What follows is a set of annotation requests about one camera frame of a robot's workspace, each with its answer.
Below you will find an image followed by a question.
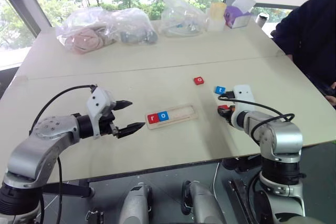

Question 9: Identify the silver right robot leg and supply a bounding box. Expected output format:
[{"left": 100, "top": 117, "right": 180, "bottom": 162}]
[{"left": 182, "top": 180, "right": 227, "bottom": 224}]

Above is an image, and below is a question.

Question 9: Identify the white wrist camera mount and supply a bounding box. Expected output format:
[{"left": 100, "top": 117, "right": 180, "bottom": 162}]
[
  {"left": 86, "top": 86, "right": 118, "bottom": 140},
  {"left": 233, "top": 84, "right": 257, "bottom": 128}
]

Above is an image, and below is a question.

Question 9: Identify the person's hand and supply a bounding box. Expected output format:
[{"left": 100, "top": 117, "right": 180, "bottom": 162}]
[{"left": 328, "top": 82, "right": 336, "bottom": 107}]

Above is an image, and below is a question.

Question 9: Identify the dark rounded shape under table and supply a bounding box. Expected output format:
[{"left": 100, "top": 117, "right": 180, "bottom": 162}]
[{"left": 222, "top": 155, "right": 261, "bottom": 173}]

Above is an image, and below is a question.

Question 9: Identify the grey item in bag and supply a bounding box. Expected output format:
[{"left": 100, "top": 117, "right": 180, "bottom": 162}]
[{"left": 120, "top": 31, "right": 158, "bottom": 45}]

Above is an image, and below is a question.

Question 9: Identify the wooden letter tray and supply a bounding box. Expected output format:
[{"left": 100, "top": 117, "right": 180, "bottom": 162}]
[{"left": 145, "top": 104, "right": 197, "bottom": 130}]

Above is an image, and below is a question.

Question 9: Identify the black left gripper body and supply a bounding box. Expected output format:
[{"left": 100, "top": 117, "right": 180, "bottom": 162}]
[{"left": 98, "top": 103, "right": 119, "bottom": 137}]

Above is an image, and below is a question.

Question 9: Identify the tall clear bag with cables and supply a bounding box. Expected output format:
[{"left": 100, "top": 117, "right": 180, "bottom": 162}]
[{"left": 160, "top": 0, "right": 208, "bottom": 37}]

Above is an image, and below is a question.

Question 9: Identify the black metal bracket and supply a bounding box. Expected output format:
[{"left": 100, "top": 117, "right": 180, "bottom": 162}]
[{"left": 85, "top": 210, "right": 104, "bottom": 224}]

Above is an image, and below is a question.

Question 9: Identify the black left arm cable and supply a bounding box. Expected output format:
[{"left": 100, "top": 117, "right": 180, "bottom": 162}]
[{"left": 28, "top": 84, "right": 98, "bottom": 224}]

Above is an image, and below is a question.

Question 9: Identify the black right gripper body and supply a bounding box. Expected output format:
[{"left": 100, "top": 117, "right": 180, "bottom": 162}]
[{"left": 225, "top": 105, "right": 238, "bottom": 127}]

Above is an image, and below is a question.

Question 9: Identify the clear bag with grey items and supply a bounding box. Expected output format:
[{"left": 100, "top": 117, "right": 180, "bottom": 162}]
[{"left": 112, "top": 8, "right": 159, "bottom": 45}]

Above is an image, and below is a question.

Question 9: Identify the purple tissue box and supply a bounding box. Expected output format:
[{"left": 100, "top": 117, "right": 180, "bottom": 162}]
[{"left": 224, "top": 0, "right": 257, "bottom": 29}]

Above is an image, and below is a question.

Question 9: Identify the grey tumbler with dark lid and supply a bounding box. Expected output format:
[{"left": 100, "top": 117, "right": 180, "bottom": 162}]
[{"left": 256, "top": 13, "right": 269, "bottom": 28}]

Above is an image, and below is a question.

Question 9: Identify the clear bag with pink fabric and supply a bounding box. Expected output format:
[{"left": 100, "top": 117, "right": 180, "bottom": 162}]
[{"left": 56, "top": 7, "right": 121, "bottom": 55}]

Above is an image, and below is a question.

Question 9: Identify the person in dark clothes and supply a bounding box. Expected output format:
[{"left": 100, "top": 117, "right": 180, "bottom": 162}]
[{"left": 270, "top": 0, "right": 336, "bottom": 106}]

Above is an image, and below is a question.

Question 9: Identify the pink fabric bundle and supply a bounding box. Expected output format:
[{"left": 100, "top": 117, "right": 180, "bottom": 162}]
[{"left": 65, "top": 28, "right": 105, "bottom": 54}]

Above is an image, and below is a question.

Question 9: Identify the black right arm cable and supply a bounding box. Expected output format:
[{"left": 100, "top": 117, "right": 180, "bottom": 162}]
[{"left": 217, "top": 91, "right": 296, "bottom": 141}]

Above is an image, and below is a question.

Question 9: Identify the plastic container with yellow lid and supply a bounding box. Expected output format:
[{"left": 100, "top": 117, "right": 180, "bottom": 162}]
[{"left": 207, "top": 2, "right": 227, "bottom": 32}]

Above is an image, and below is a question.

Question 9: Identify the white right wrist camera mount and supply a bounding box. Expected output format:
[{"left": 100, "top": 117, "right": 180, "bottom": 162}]
[{"left": 233, "top": 84, "right": 257, "bottom": 128}]

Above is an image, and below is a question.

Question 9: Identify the silver robot leg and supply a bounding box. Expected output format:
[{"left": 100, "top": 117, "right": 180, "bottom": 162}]
[
  {"left": 182, "top": 180, "right": 227, "bottom": 224},
  {"left": 120, "top": 182, "right": 153, "bottom": 224}
]

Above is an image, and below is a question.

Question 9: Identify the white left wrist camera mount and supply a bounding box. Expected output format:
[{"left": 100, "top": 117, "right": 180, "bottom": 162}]
[{"left": 86, "top": 86, "right": 118, "bottom": 140}]

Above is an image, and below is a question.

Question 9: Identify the thin white cable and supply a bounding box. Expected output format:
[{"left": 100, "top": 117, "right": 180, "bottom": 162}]
[{"left": 212, "top": 162, "right": 221, "bottom": 201}]

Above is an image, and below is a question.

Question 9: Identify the black table support bar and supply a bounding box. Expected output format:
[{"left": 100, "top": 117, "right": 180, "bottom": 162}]
[{"left": 43, "top": 183, "right": 96, "bottom": 198}]

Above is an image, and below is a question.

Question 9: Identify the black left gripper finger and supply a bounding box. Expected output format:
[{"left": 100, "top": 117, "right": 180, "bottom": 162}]
[
  {"left": 114, "top": 122, "right": 146, "bottom": 139},
  {"left": 114, "top": 100, "right": 133, "bottom": 111}
]

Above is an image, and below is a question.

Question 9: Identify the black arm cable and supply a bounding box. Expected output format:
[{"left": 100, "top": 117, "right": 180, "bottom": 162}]
[
  {"left": 28, "top": 84, "right": 98, "bottom": 224},
  {"left": 217, "top": 91, "right": 296, "bottom": 141}
]

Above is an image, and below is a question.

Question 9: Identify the dark window frame post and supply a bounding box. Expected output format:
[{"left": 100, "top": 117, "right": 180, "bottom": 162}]
[{"left": 0, "top": 0, "right": 42, "bottom": 35}]

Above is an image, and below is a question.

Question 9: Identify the silver left robot leg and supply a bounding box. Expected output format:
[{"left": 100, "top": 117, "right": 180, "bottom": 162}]
[{"left": 120, "top": 182, "right": 153, "bottom": 224}]

